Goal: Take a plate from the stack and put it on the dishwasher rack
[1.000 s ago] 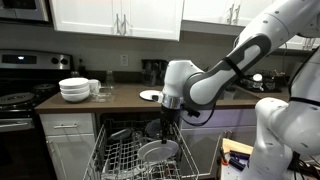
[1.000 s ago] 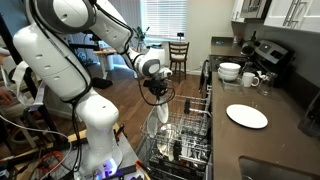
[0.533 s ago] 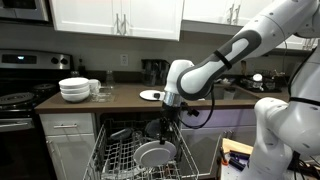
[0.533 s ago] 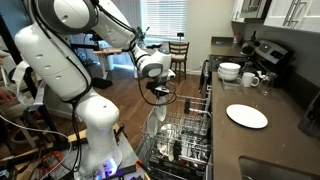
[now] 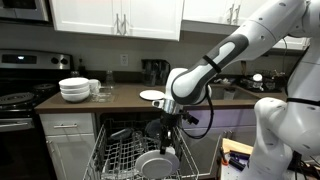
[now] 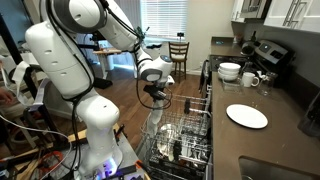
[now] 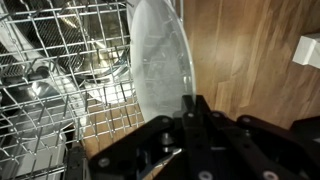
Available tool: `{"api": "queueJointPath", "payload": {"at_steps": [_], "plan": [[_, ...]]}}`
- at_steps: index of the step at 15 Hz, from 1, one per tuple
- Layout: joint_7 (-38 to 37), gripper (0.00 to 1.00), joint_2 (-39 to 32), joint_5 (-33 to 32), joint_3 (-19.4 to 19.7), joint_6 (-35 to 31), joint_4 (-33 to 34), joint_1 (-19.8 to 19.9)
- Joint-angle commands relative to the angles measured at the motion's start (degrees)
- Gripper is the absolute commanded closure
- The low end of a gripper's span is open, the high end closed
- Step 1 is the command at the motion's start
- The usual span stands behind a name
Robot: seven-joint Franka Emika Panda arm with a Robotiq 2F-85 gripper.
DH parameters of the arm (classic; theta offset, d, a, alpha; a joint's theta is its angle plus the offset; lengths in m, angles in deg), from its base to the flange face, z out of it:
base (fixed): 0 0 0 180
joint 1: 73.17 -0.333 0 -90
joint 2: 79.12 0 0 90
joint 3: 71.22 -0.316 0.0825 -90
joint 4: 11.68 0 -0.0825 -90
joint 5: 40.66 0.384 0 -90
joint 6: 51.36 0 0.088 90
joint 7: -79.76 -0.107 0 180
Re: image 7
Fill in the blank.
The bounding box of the black mesh strainer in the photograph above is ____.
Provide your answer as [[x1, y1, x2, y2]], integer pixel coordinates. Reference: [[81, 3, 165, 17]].
[[0, 0, 91, 81]]

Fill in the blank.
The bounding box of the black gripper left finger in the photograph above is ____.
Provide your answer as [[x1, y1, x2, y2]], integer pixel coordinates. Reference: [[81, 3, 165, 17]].
[[87, 94, 214, 180]]

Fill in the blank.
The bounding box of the white block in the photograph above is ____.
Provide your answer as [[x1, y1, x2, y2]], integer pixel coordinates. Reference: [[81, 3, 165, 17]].
[[292, 32, 320, 70]]

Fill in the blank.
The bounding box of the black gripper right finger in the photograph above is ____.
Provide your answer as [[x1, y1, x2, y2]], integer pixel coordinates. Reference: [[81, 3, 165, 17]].
[[196, 94, 320, 180]]

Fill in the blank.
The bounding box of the wire dishwasher rack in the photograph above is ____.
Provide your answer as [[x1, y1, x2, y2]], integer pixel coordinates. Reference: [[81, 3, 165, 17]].
[[0, 0, 185, 180]]

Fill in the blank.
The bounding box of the steel bowl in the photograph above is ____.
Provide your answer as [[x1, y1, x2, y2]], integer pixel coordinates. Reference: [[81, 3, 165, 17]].
[[66, 0, 134, 84]]

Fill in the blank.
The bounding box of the white dinner plate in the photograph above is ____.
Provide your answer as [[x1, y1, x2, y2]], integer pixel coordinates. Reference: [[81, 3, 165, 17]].
[[127, 0, 197, 123]]

